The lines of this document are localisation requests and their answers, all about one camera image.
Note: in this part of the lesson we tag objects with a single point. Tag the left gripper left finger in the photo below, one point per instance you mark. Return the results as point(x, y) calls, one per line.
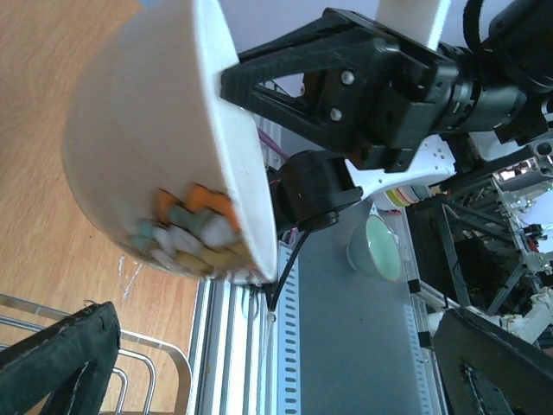
point(68, 365)

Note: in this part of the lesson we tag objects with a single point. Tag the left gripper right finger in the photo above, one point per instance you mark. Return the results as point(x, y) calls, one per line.
point(487, 370)

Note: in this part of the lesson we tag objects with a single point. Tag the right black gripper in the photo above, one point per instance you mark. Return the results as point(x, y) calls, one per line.
point(372, 96)

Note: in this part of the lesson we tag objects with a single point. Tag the metal wire dish rack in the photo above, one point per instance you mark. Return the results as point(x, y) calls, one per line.
point(177, 356)

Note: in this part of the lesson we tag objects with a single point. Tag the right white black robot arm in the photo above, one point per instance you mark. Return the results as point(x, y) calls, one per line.
point(313, 187)

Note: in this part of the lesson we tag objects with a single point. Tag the green celadon bowl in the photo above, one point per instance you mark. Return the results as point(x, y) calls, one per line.
point(373, 252)

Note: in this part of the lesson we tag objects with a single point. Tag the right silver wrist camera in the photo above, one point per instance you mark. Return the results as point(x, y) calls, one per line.
point(420, 20)

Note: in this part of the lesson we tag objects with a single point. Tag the black metal frame clutter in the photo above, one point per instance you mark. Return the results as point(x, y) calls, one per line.
point(473, 250)

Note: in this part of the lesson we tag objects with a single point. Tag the aluminium rail base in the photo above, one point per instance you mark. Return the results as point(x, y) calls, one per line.
point(234, 353)

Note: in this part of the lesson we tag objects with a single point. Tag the grey slotted cable duct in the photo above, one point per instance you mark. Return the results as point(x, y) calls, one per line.
point(286, 377)

